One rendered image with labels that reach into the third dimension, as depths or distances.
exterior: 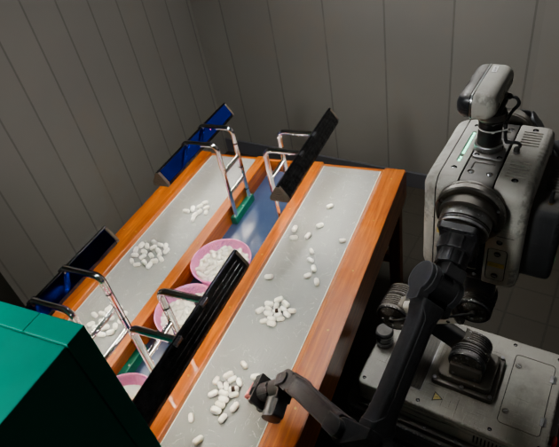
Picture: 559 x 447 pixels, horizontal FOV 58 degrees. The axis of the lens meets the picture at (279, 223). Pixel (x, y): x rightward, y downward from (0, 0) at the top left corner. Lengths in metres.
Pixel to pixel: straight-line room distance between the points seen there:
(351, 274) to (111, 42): 2.20
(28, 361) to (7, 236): 2.61
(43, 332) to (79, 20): 2.81
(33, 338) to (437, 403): 1.59
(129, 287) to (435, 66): 2.11
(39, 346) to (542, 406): 1.74
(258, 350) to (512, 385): 0.93
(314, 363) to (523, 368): 0.81
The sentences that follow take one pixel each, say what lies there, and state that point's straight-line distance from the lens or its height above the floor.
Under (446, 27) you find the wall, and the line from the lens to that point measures 3.13.
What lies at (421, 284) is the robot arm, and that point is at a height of 1.34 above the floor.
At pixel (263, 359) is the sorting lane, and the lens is 1.83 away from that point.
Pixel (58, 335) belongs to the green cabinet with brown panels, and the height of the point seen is 1.79.
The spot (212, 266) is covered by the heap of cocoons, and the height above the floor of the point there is 0.74.
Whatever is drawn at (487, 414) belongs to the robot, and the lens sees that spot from 2.02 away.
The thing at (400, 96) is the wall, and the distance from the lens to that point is 3.38.
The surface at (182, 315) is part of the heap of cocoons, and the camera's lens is 2.07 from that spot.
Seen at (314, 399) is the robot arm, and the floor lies 1.05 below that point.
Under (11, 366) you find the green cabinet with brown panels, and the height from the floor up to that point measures 1.79.
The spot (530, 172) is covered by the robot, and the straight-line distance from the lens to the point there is 1.33.
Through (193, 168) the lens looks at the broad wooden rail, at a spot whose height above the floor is 0.76.
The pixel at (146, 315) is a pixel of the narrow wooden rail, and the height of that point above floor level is 0.77.
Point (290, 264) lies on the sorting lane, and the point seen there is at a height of 0.74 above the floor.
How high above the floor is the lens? 2.21
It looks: 39 degrees down
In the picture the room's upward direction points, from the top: 12 degrees counter-clockwise
